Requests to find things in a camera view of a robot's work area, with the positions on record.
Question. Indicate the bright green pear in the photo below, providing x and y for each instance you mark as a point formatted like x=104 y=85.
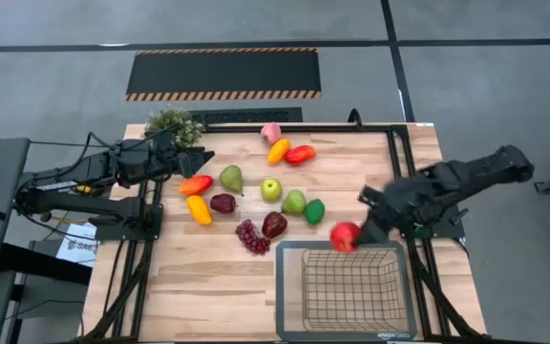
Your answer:
x=294 y=202

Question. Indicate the black hazard striped floor mat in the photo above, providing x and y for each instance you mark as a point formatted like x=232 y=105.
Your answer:
x=222 y=71

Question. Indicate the red grape bunch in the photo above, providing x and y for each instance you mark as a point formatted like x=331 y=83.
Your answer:
x=252 y=236

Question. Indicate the black patterned floor mat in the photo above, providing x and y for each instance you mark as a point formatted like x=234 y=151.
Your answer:
x=246 y=114

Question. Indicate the olive green speckled pear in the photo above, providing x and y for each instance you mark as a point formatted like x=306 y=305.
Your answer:
x=231 y=178

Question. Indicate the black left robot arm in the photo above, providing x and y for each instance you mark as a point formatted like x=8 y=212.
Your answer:
x=79 y=205

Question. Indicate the yellow green apple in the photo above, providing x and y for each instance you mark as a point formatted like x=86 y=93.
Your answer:
x=271 y=189

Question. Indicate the pink white peach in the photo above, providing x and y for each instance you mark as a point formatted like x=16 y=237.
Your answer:
x=270 y=133

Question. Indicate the dark green lime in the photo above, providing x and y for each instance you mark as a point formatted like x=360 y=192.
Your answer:
x=314 y=211

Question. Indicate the dark red apple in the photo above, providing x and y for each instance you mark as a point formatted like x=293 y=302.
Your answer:
x=223 y=203

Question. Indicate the yellow mango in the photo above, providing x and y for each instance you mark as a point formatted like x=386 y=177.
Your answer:
x=199 y=209
x=278 y=150

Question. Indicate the small potted green plant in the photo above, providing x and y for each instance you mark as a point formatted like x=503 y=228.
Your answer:
x=175 y=126

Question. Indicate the black aluminium table frame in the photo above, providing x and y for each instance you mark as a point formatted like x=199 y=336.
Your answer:
x=303 y=128

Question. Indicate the white printed paper sheet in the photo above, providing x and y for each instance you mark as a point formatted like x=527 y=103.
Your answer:
x=77 y=246

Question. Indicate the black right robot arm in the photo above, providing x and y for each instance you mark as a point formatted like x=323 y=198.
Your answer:
x=475 y=174

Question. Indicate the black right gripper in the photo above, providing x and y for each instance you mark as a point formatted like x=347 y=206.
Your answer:
x=394 y=203

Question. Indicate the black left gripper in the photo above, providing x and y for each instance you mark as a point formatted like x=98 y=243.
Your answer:
x=167 y=162

